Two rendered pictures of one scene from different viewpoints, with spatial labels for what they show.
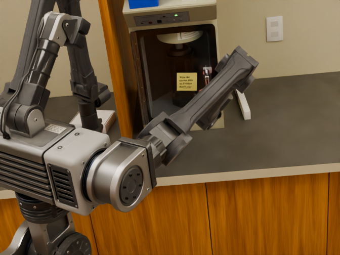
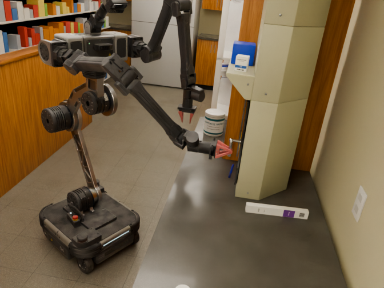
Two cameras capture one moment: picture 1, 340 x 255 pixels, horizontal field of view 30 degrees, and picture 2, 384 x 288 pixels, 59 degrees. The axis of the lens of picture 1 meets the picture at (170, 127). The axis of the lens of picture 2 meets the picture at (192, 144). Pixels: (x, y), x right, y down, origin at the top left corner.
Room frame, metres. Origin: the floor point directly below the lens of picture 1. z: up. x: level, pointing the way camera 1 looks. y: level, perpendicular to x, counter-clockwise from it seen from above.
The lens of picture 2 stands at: (1.99, -1.57, 1.82)
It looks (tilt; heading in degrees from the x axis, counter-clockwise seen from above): 25 degrees down; 93
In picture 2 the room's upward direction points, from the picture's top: 5 degrees clockwise
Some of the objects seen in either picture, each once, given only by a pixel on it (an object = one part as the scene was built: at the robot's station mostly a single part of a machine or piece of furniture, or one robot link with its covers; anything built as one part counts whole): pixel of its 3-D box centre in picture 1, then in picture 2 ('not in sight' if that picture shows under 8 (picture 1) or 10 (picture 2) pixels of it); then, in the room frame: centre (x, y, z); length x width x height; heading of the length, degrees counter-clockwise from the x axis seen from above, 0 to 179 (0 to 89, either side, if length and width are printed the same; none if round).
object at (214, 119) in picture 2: not in sight; (214, 122); (2.02, 0.52, 1.02); 0.13 x 0.13 x 0.15
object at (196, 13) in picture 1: (170, 13); (239, 78); (2.10, -0.05, 1.46); 0.32 x 0.12 x 0.10; 86
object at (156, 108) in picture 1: (178, 76); (242, 134); (2.15, -0.05, 1.19); 0.30 x 0.01 x 0.40; 86
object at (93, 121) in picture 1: (89, 121); (187, 103); (1.86, 0.26, 1.21); 0.10 x 0.07 x 0.07; 176
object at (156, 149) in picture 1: (144, 156); (63, 55); (1.24, 0.07, 1.45); 0.09 x 0.08 x 0.12; 54
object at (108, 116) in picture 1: (92, 120); not in sight; (2.30, 0.31, 0.96); 0.16 x 0.12 x 0.04; 70
